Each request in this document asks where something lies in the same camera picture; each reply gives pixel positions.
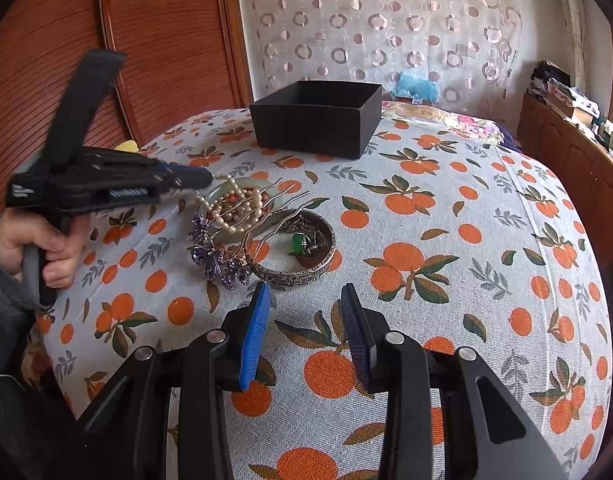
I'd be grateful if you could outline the purple crystal hair clip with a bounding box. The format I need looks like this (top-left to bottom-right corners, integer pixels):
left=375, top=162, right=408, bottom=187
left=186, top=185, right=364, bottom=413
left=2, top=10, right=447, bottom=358
left=188, top=214, right=251, bottom=290

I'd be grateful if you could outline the white pearl necklace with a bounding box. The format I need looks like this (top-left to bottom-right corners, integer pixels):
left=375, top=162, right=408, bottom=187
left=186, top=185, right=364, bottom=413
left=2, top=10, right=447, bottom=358
left=194, top=173, right=265, bottom=235

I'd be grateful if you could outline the metal wavy hair fork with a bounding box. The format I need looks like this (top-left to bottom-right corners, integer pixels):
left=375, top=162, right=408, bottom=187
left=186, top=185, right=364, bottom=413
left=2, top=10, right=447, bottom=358
left=237, top=185, right=310, bottom=256

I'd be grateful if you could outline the carved silver bangle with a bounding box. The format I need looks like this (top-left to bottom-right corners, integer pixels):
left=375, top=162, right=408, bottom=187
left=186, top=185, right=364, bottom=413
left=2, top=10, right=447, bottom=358
left=247, top=207, right=337, bottom=288

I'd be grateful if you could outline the grey left sleeve forearm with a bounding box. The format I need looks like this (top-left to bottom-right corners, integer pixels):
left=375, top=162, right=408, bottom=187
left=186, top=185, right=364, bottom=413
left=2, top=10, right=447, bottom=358
left=0, top=265, right=38, bottom=375

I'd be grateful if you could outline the person left hand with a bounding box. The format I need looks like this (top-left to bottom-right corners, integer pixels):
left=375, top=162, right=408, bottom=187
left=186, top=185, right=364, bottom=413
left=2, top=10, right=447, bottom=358
left=0, top=208, right=90, bottom=289

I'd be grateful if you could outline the yellow plush toy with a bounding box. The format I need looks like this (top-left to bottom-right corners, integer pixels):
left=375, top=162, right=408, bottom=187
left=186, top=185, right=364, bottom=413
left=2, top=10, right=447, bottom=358
left=114, top=140, right=139, bottom=153

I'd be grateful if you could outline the orange print bed sheet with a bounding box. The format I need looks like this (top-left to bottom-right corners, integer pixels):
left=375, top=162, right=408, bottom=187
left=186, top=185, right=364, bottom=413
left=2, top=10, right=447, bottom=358
left=37, top=110, right=613, bottom=479

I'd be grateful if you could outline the wooden headboard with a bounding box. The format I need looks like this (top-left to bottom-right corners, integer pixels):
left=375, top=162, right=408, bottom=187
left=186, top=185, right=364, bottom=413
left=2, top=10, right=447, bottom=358
left=0, top=0, right=252, bottom=211

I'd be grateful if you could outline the black open storage box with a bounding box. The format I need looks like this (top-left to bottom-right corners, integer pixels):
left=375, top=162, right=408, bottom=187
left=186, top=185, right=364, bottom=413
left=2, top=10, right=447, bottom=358
left=249, top=80, right=383, bottom=159

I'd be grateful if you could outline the sheer circle pattern curtain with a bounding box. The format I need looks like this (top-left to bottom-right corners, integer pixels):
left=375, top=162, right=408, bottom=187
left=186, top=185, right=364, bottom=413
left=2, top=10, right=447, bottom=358
left=240, top=0, right=523, bottom=115

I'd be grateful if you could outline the floral quilt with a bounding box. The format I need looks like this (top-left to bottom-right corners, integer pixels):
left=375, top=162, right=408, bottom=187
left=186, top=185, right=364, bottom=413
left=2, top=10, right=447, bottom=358
left=381, top=101, right=504, bottom=145

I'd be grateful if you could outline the blue tissue pack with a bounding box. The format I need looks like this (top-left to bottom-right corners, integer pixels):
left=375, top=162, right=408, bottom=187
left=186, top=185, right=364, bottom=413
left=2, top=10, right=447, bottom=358
left=390, top=72, right=439, bottom=103

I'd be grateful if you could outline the wooden side cabinet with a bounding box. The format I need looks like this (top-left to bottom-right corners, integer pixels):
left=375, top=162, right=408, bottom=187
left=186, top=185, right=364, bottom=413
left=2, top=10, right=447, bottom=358
left=517, top=93, right=613, bottom=270

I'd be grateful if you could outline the clutter pile on cabinet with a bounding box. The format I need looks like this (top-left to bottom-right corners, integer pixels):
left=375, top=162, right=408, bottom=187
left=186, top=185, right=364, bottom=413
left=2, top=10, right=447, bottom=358
left=529, top=60, right=601, bottom=128

